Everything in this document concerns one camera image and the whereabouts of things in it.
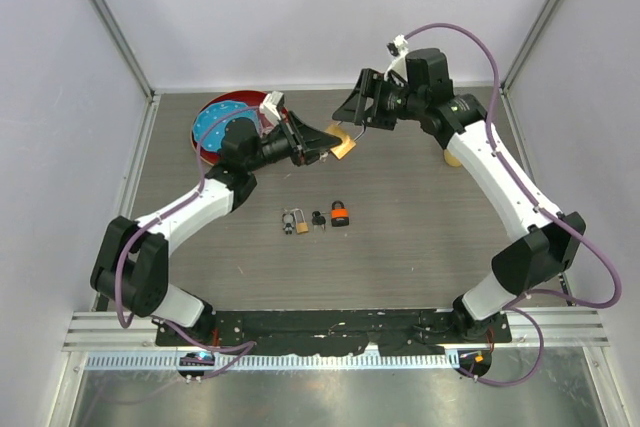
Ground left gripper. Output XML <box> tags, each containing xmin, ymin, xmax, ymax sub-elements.
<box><xmin>247</xmin><ymin>113</ymin><xmax>342</xmax><ymax>174</ymax></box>

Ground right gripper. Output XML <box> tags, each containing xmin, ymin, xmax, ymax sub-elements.
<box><xmin>331</xmin><ymin>69</ymin><xmax>424</xmax><ymax>132</ymax></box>

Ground large brass padlock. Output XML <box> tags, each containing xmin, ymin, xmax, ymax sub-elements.
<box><xmin>325</xmin><ymin>123</ymin><xmax>366</xmax><ymax>160</ymax></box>

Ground black keys of orange padlock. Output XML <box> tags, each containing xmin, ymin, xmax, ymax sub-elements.
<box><xmin>312</xmin><ymin>210</ymin><xmax>327</xmax><ymax>232</ymax></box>

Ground orange black padlock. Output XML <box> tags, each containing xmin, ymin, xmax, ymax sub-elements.
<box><xmin>330</xmin><ymin>200</ymin><xmax>350</xmax><ymax>227</ymax></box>

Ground panda keychain with keys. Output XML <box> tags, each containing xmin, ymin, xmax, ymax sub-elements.
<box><xmin>281</xmin><ymin>209</ymin><xmax>296</xmax><ymax>235</ymax></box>

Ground small brass padlock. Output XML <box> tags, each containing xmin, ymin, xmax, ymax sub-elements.
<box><xmin>293</xmin><ymin>208</ymin><xmax>309</xmax><ymax>235</ymax></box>

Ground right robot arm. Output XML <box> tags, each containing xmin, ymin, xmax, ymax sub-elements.
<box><xmin>332</xmin><ymin>48</ymin><xmax>586</xmax><ymax>342</ymax></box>

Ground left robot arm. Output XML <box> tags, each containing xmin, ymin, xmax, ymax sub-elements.
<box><xmin>90</xmin><ymin>112</ymin><xmax>341</xmax><ymax>346</ymax></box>

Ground red round tray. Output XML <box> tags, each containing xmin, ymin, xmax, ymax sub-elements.
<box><xmin>190</xmin><ymin>90</ymin><xmax>275</xmax><ymax>165</ymax></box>

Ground blue dotted plate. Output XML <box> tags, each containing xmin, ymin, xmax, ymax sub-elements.
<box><xmin>191</xmin><ymin>100</ymin><xmax>263</xmax><ymax>153</ymax></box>

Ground beige mug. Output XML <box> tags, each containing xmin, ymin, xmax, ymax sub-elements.
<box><xmin>443</xmin><ymin>150</ymin><xmax>462</xmax><ymax>168</ymax></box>

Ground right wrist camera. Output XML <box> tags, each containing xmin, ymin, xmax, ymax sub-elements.
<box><xmin>385</xmin><ymin>34</ymin><xmax>409</xmax><ymax>81</ymax></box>

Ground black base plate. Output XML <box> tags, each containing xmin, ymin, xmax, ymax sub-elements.
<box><xmin>152</xmin><ymin>308</ymin><xmax>512</xmax><ymax>357</ymax></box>

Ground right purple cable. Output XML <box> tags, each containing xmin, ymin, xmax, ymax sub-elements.
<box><xmin>404</xmin><ymin>22</ymin><xmax>623</xmax><ymax>389</ymax></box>

